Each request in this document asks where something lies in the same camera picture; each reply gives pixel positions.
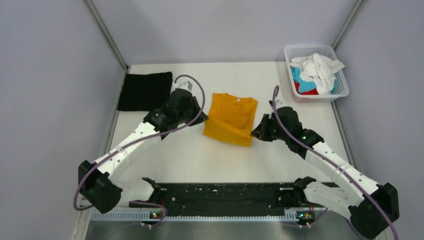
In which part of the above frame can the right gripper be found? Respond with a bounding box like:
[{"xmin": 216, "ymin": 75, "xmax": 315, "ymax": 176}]
[{"xmin": 251, "ymin": 113, "xmax": 290, "ymax": 142}]

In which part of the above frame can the orange t-shirt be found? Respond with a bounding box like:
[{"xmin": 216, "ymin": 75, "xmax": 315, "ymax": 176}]
[{"xmin": 202, "ymin": 93, "xmax": 258, "ymax": 147}]

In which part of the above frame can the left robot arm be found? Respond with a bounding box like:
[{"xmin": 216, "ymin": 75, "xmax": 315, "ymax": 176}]
[{"xmin": 75, "ymin": 87, "xmax": 207, "ymax": 214}]

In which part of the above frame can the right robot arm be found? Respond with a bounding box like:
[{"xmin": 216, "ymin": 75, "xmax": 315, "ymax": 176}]
[{"xmin": 251, "ymin": 106, "xmax": 400, "ymax": 240}]

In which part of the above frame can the folded black t-shirt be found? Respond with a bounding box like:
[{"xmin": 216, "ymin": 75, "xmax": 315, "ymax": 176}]
[{"xmin": 117, "ymin": 71, "xmax": 173, "ymax": 112}]

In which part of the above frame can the light blue t-shirt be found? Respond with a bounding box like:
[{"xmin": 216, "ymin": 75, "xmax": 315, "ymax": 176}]
[{"xmin": 290, "ymin": 64, "xmax": 339, "ymax": 95}]

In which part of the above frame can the red t-shirt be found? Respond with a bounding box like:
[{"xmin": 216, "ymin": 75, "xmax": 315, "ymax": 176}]
[{"xmin": 294, "ymin": 81, "xmax": 318, "ymax": 95}]

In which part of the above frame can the white t-shirt in basket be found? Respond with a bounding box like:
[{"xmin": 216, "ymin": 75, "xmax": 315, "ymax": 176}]
[{"xmin": 289, "ymin": 53, "xmax": 345, "ymax": 95}]

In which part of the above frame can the white plastic basket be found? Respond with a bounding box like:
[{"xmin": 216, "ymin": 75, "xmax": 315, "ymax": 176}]
[{"xmin": 283, "ymin": 44, "xmax": 350, "ymax": 103}]

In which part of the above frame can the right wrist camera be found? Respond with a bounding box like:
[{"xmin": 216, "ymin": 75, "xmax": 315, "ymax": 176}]
[{"xmin": 269, "ymin": 99, "xmax": 285, "ymax": 110}]

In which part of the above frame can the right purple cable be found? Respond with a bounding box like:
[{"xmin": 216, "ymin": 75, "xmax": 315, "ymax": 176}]
[{"xmin": 271, "ymin": 85, "xmax": 400, "ymax": 240}]

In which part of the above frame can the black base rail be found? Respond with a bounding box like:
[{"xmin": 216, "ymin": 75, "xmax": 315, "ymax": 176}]
[{"xmin": 128, "ymin": 178, "xmax": 327, "ymax": 219}]

